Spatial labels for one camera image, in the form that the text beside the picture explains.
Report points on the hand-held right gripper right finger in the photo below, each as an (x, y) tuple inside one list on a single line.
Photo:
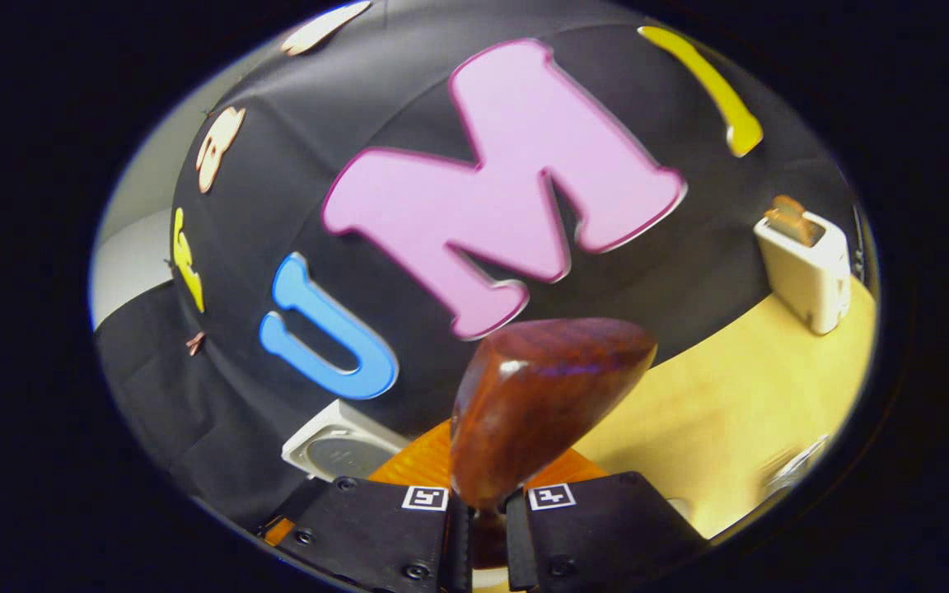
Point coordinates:
[(598, 527)]

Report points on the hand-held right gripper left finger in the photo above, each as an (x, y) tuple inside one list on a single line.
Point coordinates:
[(359, 527)]

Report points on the white rice cooker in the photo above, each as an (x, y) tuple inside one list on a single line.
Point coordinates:
[(334, 449)]

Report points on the brown wooden spoon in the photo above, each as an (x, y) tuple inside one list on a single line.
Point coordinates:
[(536, 395)]

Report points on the clear glass chopstick holder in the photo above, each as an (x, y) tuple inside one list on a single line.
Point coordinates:
[(796, 468)]

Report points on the copper clip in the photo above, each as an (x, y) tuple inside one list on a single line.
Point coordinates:
[(194, 343)]

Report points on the white toaster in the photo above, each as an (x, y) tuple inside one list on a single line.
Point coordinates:
[(808, 276)]

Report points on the brown toast slice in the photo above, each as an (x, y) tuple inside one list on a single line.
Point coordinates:
[(792, 221)]

